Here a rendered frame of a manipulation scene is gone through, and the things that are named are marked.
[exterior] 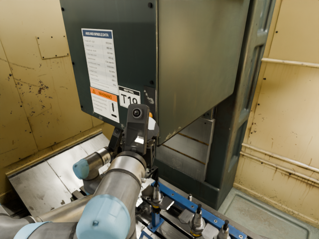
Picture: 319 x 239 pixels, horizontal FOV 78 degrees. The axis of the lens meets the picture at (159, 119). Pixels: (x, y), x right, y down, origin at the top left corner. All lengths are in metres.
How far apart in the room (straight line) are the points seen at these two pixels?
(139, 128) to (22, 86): 1.42
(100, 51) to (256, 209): 1.69
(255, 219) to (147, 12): 1.68
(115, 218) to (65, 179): 1.63
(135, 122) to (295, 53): 1.18
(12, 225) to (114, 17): 0.62
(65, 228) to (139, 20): 0.49
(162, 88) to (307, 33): 1.04
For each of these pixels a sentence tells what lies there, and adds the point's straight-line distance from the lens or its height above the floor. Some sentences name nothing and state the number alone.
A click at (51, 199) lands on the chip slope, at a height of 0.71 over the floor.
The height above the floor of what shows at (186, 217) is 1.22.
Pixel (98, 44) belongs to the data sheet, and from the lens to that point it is 0.70.
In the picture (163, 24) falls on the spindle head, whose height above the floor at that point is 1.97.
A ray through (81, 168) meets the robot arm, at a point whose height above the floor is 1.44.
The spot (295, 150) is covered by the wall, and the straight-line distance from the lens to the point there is 1.64.
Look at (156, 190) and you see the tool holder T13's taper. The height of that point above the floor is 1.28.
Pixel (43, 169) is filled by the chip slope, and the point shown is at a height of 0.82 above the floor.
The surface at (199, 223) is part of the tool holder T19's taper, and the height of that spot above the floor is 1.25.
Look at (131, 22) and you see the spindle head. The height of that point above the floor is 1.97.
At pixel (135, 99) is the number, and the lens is 0.62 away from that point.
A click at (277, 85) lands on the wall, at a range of 1.49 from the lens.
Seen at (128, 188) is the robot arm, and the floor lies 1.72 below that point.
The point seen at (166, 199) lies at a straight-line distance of 1.01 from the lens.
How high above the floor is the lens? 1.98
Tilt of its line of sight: 27 degrees down
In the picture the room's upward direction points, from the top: straight up
